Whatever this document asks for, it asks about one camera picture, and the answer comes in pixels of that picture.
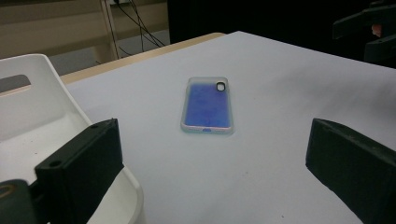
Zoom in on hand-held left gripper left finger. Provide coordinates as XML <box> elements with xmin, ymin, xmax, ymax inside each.
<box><xmin>35</xmin><ymin>118</ymin><xmax>125</xmax><ymax>224</ymax></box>

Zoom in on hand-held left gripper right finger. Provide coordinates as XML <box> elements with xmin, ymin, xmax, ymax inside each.
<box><xmin>304</xmin><ymin>118</ymin><xmax>396</xmax><ymax>224</ymax></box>

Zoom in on white plastic storage bin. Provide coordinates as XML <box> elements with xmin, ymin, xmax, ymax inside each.
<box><xmin>0</xmin><ymin>53</ymin><xmax>146</xmax><ymax>224</ymax></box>

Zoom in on blue phone case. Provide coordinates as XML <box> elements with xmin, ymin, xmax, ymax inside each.
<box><xmin>179</xmin><ymin>76</ymin><xmax>234</xmax><ymax>135</ymax></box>

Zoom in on black curtain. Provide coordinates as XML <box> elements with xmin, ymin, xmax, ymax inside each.
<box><xmin>167</xmin><ymin>0</ymin><xmax>396</xmax><ymax>68</ymax></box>

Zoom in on wooden shelf unit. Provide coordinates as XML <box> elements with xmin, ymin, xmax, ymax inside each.
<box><xmin>0</xmin><ymin>0</ymin><xmax>171</xmax><ymax>62</ymax></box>

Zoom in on black hanging cables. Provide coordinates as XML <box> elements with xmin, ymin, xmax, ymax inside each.
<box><xmin>106</xmin><ymin>0</ymin><xmax>166</xmax><ymax>58</ymax></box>

